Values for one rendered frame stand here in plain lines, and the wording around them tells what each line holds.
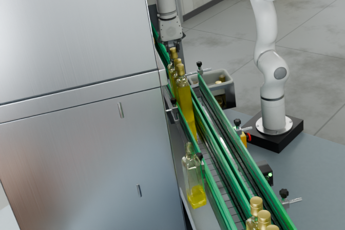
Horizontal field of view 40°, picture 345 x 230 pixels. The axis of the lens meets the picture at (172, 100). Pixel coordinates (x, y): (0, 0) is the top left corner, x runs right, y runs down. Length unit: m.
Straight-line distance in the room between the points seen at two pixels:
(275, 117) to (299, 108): 1.79
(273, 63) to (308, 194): 0.61
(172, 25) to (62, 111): 0.75
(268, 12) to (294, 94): 2.28
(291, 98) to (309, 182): 2.16
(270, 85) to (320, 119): 1.79
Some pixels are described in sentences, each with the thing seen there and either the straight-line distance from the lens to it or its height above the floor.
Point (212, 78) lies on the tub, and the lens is 2.74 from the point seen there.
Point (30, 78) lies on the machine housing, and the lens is 1.54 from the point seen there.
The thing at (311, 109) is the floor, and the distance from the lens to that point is 4.24.
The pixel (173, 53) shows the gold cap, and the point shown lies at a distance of 2.19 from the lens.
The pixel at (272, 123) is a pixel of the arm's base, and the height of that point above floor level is 0.87.
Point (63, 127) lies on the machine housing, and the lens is 1.62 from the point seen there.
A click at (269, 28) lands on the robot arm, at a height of 1.38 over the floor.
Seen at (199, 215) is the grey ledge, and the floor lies 1.05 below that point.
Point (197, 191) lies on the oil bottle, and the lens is 1.71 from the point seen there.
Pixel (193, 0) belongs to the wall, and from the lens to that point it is 6.51.
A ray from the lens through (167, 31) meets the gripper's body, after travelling 2.13.
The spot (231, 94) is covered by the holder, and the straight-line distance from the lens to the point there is 2.64.
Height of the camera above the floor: 2.24
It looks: 30 degrees down
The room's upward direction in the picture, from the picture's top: 9 degrees counter-clockwise
